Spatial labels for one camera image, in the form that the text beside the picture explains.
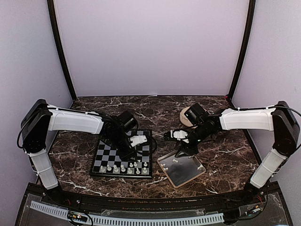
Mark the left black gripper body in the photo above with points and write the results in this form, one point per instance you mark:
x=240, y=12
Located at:
x=117, y=140

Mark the left black frame post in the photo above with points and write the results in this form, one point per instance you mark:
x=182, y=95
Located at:
x=59, y=48

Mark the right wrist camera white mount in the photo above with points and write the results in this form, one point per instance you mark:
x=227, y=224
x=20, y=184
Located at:
x=176, y=135

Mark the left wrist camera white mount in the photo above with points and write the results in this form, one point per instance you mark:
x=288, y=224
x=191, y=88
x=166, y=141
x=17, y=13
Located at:
x=137, y=140

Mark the white king chess piece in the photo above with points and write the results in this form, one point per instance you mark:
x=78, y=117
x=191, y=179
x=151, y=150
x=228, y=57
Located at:
x=115, y=168

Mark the right black frame post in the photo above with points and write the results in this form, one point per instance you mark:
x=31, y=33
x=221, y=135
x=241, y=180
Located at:
x=243, y=49

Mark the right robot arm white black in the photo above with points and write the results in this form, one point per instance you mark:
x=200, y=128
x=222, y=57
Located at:
x=274, y=125

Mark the grey slotted cable duct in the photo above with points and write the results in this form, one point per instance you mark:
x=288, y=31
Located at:
x=97, y=220

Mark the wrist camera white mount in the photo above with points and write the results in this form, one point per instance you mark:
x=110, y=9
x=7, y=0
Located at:
x=137, y=140
x=176, y=135

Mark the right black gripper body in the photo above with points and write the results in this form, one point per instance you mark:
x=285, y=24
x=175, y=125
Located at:
x=202, y=133

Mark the black front rail base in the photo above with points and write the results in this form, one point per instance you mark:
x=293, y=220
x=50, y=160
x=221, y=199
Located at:
x=268, y=208

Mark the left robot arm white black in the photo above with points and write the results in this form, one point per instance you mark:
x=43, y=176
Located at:
x=44, y=122

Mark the black frame post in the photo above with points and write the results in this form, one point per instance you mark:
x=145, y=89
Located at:
x=59, y=48
x=243, y=49

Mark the black grey chessboard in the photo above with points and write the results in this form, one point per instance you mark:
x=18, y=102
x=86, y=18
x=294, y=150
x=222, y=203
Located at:
x=107, y=155

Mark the white queen chess piece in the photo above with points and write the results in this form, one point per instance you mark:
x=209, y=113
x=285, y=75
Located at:
x=122, y=168

